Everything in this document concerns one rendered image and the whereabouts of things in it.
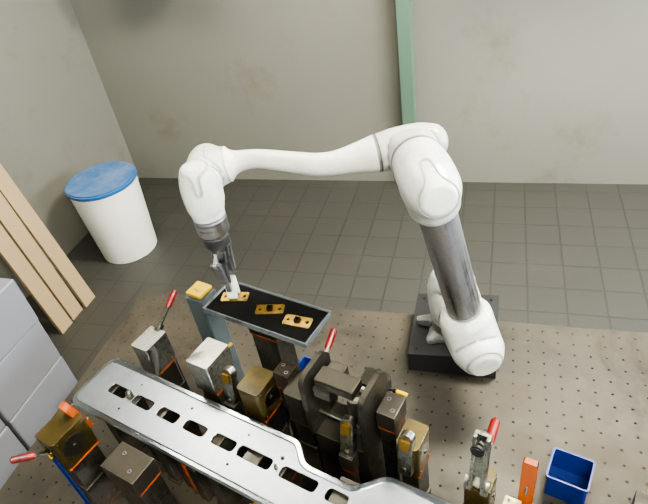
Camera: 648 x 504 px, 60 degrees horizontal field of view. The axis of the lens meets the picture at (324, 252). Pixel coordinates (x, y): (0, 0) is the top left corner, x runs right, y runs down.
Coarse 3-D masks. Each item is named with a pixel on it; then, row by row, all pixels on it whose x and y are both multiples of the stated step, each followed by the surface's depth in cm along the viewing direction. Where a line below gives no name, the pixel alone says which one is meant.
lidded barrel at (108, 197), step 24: (96, 168) 387; (120, 168) 382; (72, 192) 364; (96, 192) 360; (120, 192) 364; (96, 216) 367; (120, 216) 372; (144, 216) 389; (96, 240) 386; (120, 240) 382; (144, 240) 393
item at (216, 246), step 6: (228, 234) 157; (204, 240) 155; (210, 240) 154; (216, 240) 154; (222, 240) 154; (228, 240) 157; (210, 246) 155; (216, 246) 155; (222, 246) 155; (216, 252) 156; (222, 258) 159
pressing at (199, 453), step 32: (96, 384) 173; (128, 384) 171; (160, 384) 169; (96, 416) 164; (128, 416) 161; (192, 416) 158; (224, 416) 157; (160, 448) 152; (192, 448) 150; (256, 448) 147; (288, 448) 146; (224, 480) 142; (256, 480) 140; (320, 480) 138; (384, 480) 135
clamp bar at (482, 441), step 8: (480, 432) 118; (472, 440) 118; (480, 440) 117; (488, 440) 116; (472, 448) 115; (480, 448) 115; (488, 448) 117; (472, 456) 120; (480, 456) 115; (488, 456) 118; (472, 464) 121; (480, 464) 121; (488, 464) 121; (472, 472) 123; (480, 472) 123; (472, 480) 125; (480, 488) 124
